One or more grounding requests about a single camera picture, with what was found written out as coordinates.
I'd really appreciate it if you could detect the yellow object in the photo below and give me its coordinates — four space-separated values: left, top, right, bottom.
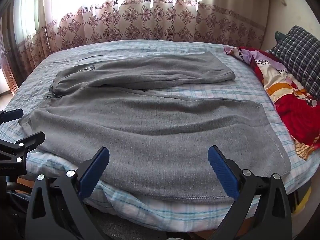
292 187 313 215

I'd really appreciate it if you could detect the white sheer curtain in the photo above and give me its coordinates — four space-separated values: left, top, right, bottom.
12 0 205 37

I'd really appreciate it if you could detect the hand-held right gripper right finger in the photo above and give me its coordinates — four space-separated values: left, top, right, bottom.
207 145 293 240

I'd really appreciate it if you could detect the dark green cloth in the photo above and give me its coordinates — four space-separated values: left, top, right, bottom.
274 31 292 42

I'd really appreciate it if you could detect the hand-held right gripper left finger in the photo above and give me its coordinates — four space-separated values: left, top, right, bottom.
25 146 110 240

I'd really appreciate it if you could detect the patterned beige curtain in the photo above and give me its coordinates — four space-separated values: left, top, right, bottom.
15 0 272 68

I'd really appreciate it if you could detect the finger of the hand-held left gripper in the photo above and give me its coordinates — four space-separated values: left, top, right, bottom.
0 108 24 125
0 131 46 156

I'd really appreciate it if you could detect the dark plaid pillow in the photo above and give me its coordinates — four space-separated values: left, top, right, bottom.
269 25 320 101

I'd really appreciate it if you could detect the colourful floral quilt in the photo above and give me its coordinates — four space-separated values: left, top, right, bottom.
224 45 320 161

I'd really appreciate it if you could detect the bed with plaid sheet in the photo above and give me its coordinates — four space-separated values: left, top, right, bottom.
0 40 320 230

